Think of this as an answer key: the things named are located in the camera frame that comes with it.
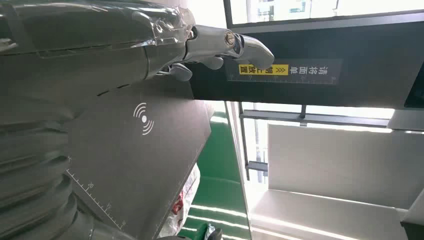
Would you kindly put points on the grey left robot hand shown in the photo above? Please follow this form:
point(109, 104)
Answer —
point(82, 49)

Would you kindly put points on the grey parcel bag red print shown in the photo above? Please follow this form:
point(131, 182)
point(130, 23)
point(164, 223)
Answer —
point(185, 198)

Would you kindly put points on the black inbound scanner machine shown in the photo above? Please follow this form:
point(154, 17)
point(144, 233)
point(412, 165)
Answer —
point(132, 159)

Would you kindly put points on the yellow and grey machine label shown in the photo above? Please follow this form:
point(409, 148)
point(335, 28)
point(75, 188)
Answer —
point(304, 71)

